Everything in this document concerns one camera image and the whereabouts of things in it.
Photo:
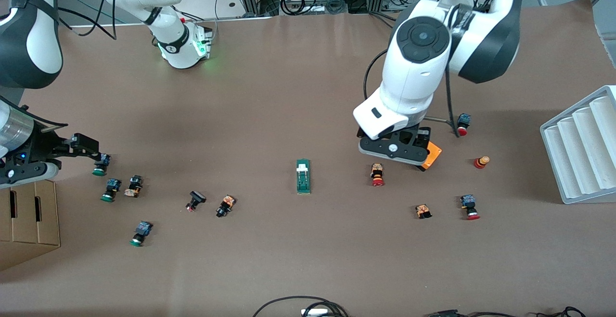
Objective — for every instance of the light grey ribbed tray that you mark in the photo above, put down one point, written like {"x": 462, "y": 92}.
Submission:
{"x": 577, "y": 153}

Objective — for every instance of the green push button switch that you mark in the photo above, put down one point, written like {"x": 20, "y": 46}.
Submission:
{"x": 101, "y": 165}
{"x": 110, "y": 190}
{"x": 140, "y": 233}

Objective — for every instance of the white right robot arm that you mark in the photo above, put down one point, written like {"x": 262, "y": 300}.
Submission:
{"x": 41, "y": 43}

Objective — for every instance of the brown cardboard box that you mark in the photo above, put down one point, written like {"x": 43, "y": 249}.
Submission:
{"x": 29, "y": 225}

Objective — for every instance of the red yellow emergency stop cap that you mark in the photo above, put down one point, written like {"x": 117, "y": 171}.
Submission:
{"x": 481, "y": 162}

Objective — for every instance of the black switch orange contact block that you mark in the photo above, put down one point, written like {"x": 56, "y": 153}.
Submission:
{"x": 225, "y": 206}

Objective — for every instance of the red push button blue block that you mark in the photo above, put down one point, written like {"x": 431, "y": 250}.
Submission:
{"x": 464, "y": 124}
{"x": 469, "y": 207}

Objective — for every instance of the white power plug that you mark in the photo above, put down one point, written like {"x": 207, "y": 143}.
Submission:
{"x": 315, "y": 312}

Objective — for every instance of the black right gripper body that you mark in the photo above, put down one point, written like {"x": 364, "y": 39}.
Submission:
{"x": 38, "y": 146}

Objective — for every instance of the red button orange contact block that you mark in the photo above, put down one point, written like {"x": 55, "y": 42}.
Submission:
{"x": 377, "y": 174}

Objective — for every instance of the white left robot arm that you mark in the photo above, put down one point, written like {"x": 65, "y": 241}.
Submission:
{"x": 414, "y": 76}

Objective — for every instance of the black switch tan contact block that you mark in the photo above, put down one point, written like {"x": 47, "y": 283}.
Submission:
{"x": 134, "y": 186}

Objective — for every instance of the orange button enclosure box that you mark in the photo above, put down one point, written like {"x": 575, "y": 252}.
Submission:
{"x": 433, "y": 156}

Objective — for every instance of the black selector switch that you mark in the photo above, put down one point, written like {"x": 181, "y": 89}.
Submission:
{"x": 195, "y": 200}

